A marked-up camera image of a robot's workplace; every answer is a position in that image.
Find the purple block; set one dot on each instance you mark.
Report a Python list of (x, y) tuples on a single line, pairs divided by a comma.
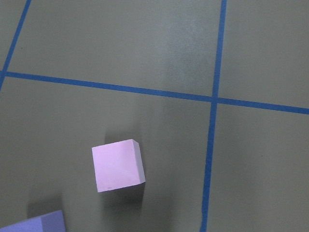
[(51, 222)]

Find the pink block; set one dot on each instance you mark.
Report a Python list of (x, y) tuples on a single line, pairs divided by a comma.
[(118, 165)]

